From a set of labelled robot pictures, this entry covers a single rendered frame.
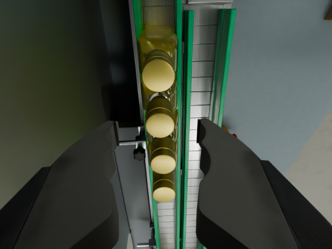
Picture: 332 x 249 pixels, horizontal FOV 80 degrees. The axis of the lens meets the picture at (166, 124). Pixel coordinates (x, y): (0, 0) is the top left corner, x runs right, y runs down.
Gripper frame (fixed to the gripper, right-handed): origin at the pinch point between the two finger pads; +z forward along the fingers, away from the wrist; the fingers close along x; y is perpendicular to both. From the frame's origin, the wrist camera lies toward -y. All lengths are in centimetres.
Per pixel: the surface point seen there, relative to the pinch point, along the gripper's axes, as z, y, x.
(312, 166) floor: 126, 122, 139
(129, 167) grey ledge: 37, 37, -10
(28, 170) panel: 3.1, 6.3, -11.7
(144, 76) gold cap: 9.1, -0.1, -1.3
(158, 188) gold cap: 9.2, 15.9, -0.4
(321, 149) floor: 126, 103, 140
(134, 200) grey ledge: 37, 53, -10
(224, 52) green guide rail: 29.8, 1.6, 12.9
